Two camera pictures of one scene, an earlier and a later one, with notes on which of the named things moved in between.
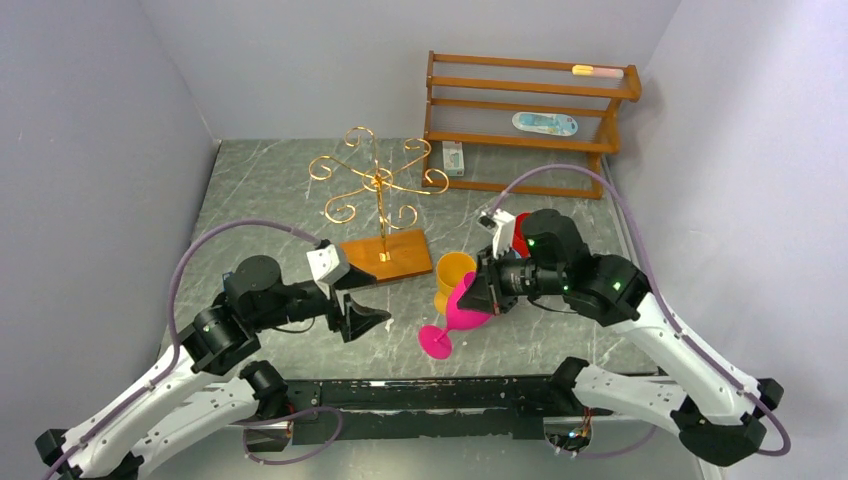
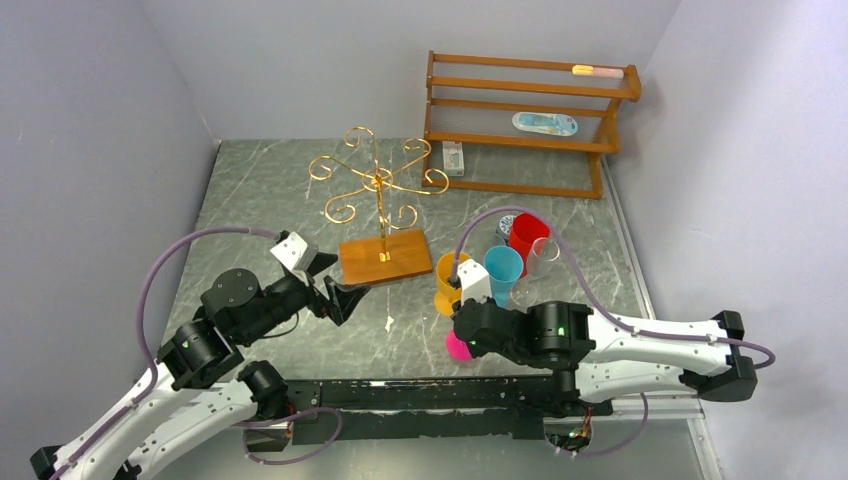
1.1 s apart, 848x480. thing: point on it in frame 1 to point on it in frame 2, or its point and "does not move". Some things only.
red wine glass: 519,240 does not move
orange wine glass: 451,269 does not move
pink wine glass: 435,341 to 458,348
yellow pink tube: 588,70 does not move
